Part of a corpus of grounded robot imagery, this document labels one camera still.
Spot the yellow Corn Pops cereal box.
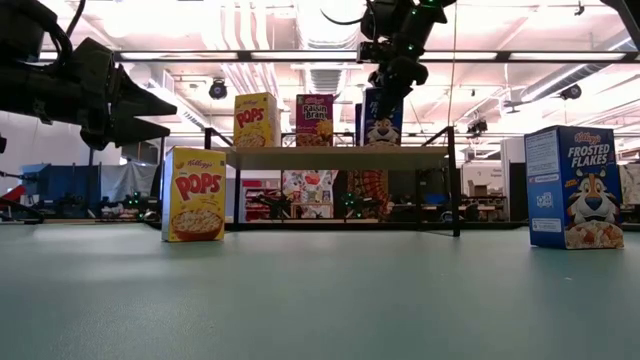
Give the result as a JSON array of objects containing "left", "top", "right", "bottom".
[
  {"left": 232, "top": 91, "right": 283, "bottom": 150},
  {"left": 160, "top": 145, "right": 228, "bottom": 244}
]

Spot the brown cardboard box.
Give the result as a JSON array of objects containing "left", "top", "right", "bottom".
[{"left": 467, "top": 179, "right": 495, "bottom": 199}]

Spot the wooden shelf black metal frame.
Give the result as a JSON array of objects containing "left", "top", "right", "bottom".
[{"left": 202, "top": 124, "right": 463, "bottom": 239}]

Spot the black background stand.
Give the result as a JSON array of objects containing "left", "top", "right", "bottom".
[{"left": 84, "top": 147, "right": 101, "bottom": 201}]

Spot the red storage rack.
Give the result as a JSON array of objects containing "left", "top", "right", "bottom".
[{"left": 242, "top": 178, "right": 282, "bottom": 222}]

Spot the blue Frosted Flakes cereal box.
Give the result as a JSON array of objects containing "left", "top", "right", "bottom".
[
  {"left": 523, "top": 124, "right": 626, "bottom": 251},
  {"left": 354, "top": 87, "right": 405, "bottom": 148}
]

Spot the grey tarp cloth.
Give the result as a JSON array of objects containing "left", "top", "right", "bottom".
[{"left": 99, "top": 160, "right": 160, "bottom": 202}]

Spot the black rig strut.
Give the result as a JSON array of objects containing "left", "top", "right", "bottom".
[{"left": 598, "top": 0, "right": 640, "bottom": 32}]

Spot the silver ceiling duct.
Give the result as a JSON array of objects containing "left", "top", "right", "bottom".
[{"left": 294, "top": 0, "right": 364, "bottom": 96}]

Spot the background robot workbench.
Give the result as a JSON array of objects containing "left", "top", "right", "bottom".
[{"left": 47, "top": 189, "right": 162, "bottom": 222}]

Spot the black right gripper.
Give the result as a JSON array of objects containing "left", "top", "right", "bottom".
[{"left": 355, "top": 29, "right": 432, "bottom": 121}]

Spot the magenta Raisin Bran cereal box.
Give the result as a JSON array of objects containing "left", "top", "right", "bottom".
[{"left": 295, "top": 93, "right": 336, "bottom": 148}]

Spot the red machine part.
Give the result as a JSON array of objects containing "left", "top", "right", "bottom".
[{"left": 0, "top": 183, "right": 29, "bottom": 207}]

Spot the black curved hose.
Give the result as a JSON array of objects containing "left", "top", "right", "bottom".
[{"left": 0, "top": 197, "right": 47, "bottom": 225}]

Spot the black ceiling dome camera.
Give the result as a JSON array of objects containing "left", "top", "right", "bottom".
[
  {"left": 559, "top": 82, "right": 584, "bottom": 101},
  {"left": 208, "top": 77, "right": 229, "bottom": 101}
]

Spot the orange patterned banner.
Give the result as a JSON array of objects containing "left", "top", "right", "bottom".
[{"left": 347, "top": 168, "right": 392, "bottom": 220}]

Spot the white patterned panel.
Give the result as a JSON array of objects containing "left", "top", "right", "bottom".
[{"left": 618, "top": 163, "right": 640, "bottom": 207}]

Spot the red white box under shelf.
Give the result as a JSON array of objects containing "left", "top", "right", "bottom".
[{"left": 281, "top": 168, "right": 340, "bottom": 220}]

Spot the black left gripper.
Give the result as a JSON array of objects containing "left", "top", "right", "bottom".
[{"left": 69, "top": 35, "right": 179, "bottom": 151}]

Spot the blue partition panel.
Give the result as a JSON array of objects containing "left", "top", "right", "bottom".
[{"left": 19, "top": 162, "right": 104, "bottom": 202}]

